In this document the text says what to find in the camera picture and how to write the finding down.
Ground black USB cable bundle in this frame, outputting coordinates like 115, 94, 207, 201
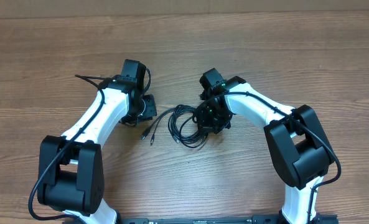
167, 104, 209, 149

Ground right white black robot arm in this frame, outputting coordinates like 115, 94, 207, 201
195, 68, 339, 223

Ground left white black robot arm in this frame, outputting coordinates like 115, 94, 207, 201
28, 59, 156, 223

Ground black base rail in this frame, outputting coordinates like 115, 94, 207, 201
62, 213, 339, 224

